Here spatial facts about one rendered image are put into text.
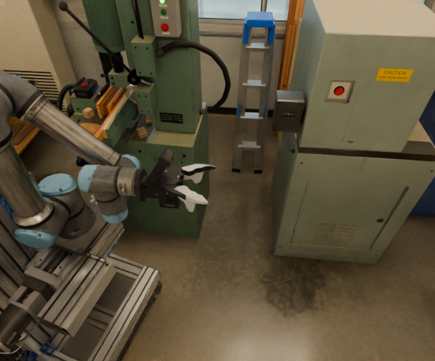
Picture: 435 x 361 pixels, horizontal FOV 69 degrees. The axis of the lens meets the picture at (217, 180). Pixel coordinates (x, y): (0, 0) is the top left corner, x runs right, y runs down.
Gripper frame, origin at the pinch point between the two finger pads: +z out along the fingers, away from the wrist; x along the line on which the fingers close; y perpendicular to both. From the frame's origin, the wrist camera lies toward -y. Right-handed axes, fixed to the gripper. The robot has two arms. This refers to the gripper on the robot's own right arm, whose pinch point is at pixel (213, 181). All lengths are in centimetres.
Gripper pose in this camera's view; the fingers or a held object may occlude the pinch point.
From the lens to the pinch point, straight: 81.6
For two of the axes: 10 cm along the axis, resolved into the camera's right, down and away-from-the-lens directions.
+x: -1.1, 6.0, -7.9
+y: -0.2, 8.0, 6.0
